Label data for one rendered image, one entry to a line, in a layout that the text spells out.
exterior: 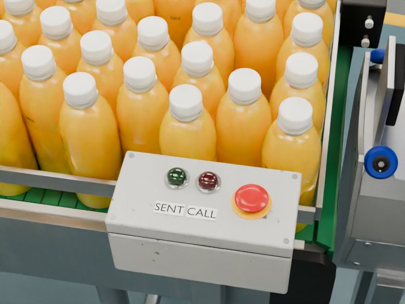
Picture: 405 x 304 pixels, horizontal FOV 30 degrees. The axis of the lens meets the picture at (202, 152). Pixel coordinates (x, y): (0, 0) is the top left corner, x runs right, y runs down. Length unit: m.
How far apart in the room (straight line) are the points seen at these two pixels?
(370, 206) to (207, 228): 0.35
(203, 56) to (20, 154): 0.28
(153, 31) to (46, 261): 0.40
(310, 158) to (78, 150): 0.29
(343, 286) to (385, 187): 0.99
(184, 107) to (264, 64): 0.21
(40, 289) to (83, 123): 1.17
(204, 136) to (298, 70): 0.14
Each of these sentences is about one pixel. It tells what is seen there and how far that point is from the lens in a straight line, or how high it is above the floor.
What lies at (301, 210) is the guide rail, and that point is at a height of 0.98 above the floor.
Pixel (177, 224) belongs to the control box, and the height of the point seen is 1.10.
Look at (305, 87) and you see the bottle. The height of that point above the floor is 1.09.
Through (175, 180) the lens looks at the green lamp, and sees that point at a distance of 0.82.
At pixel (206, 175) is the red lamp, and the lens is 0.82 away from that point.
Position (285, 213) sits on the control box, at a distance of 0.81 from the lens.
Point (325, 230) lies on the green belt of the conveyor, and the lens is 1.04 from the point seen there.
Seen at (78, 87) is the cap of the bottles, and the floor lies 1.12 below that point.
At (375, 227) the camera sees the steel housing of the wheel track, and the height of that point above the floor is 0.86.
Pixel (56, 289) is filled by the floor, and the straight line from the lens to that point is 2.05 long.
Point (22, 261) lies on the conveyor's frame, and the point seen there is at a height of 0.78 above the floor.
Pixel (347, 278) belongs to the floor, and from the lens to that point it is 2.05.
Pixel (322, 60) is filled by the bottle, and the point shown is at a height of 1.07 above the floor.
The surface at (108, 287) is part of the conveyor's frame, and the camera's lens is 1.18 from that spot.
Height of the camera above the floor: 1.76
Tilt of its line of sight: 51 degrees down
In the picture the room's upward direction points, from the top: 2 degrees counter-clockwise
